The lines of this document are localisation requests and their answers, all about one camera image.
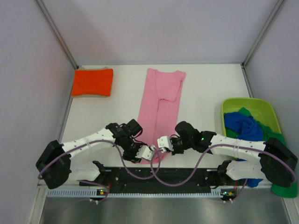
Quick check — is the pink t shirt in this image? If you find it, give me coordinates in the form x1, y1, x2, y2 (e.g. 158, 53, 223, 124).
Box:
132, 68, 186, 165

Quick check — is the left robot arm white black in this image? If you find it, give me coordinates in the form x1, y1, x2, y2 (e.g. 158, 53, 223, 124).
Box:
36, 119, 145, 189

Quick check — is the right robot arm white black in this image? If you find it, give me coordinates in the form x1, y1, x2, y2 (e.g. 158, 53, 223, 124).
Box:
170, 121, 298, 188

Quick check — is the blue t shirt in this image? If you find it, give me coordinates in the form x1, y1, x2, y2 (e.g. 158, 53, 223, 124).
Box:
223, 111, 266, 188

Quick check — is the folded orange t shirt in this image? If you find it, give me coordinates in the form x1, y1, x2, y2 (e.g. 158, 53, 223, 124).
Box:
71, 69, 114, 97

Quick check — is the green plastic basket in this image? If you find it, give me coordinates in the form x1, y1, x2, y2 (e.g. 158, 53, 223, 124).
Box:
221, 97, 282, 136

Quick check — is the green t shirt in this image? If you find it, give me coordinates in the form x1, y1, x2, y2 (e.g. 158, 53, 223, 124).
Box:
225, 106, 297, 199

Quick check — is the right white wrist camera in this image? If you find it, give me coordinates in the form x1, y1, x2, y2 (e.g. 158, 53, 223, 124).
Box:
157, 136, 173, 153

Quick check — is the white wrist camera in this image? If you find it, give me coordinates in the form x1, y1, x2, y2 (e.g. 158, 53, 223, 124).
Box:
136, 145, 156, 161
157, 136, 173, 153

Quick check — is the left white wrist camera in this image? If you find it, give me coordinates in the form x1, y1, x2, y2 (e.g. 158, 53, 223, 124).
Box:
136, 145, 156, 161

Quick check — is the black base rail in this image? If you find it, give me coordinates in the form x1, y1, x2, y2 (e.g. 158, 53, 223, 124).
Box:
79, 166, 228, 194

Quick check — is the grey slotted cable duct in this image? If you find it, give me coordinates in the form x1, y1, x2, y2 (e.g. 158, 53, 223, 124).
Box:
47, 187, 224, 198

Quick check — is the left aluminium frame post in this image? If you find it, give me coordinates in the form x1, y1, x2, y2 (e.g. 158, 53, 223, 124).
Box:
35, 0, 79, 70

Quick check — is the aluminium frame post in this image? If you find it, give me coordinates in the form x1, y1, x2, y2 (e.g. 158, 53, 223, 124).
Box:
35, 0, 79, 70
242, 0, 286, 68

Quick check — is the right aluminium frame post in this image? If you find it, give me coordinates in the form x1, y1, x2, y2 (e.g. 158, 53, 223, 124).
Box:
242, 0, 286, 68

